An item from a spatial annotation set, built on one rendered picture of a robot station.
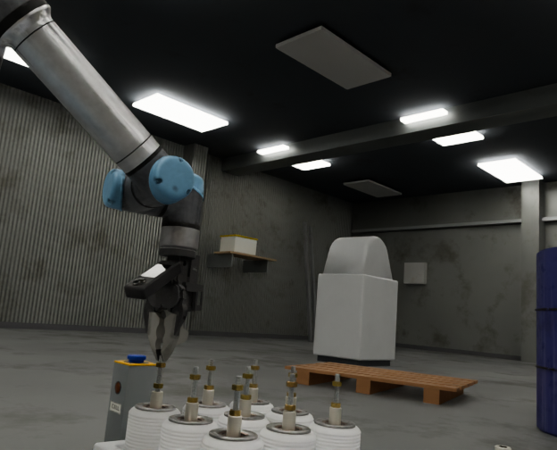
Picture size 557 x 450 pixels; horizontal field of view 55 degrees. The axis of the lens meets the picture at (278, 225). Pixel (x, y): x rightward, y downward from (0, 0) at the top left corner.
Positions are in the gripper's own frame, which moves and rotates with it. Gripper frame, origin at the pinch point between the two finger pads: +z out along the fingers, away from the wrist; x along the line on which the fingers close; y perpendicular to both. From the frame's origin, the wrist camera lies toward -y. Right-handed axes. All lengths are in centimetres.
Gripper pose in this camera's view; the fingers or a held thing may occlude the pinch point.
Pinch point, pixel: (159, 354)
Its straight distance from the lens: 106.1
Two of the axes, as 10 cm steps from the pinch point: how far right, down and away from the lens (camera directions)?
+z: -0.8, 9.8, -1.7
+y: 4.4, 1.8, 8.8
